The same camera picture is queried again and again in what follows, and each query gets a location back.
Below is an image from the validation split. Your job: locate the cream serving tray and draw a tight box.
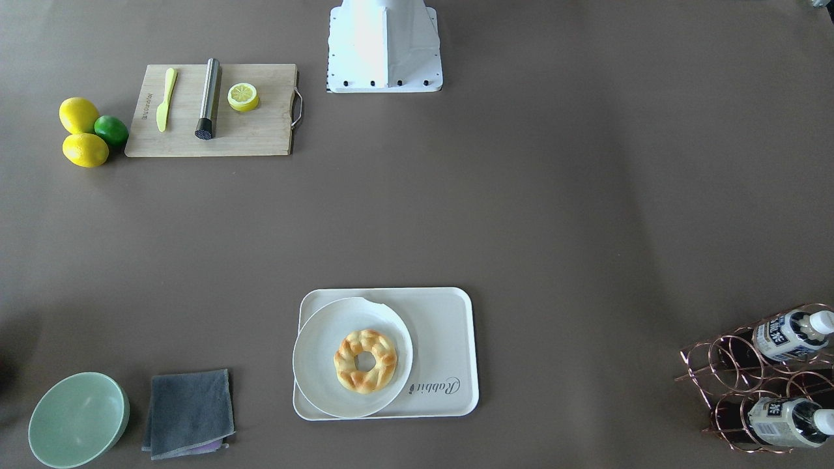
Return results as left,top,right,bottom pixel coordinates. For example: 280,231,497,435
294,286,480,421

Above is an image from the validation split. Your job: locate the tea bottle in rack corner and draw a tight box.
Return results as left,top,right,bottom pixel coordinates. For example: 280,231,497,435
753,309,833,362

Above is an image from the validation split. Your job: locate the tea bottle in rack front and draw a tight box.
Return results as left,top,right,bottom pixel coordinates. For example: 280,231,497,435
747,397,833,448

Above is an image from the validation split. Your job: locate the white round plate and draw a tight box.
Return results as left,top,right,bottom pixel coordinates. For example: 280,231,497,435
293,297,414,419

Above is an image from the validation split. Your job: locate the bamboo cutting board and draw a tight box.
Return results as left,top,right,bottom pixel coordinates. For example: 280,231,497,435
124,63,298,158

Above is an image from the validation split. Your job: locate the halved lemon slice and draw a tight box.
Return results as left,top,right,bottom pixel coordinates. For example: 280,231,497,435
227,83,260,112

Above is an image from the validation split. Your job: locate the steel muddler with black tip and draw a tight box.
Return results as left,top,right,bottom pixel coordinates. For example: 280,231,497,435
194,57,222,141

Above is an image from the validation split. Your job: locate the gray folded cloth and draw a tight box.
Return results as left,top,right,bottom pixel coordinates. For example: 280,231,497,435
142,369,236,460

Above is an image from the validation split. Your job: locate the yellow plastic knife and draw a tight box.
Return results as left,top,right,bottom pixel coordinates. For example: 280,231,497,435
156,66,179,133

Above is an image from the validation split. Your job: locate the green lime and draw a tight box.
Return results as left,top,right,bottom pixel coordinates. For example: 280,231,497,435
93,115,129,147

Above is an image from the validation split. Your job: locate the yellow lemon far side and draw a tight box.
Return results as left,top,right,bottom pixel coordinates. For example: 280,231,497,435
62,133,110,168

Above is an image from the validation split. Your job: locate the yellow lemon near base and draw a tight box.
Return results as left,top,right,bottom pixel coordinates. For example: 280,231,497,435
59,97,100,134

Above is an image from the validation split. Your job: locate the green ceramic bowl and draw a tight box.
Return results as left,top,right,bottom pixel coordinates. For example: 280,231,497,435
29,372,130,468

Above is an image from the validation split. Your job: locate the braided ring bread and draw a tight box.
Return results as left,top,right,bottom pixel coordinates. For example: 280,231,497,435
333,329,398,395

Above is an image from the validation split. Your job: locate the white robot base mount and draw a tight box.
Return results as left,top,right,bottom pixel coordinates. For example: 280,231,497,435
326,1,444,93

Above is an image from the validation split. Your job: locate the copper wire bottle rack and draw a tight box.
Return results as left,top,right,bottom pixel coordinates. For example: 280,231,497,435
680,304,832,453

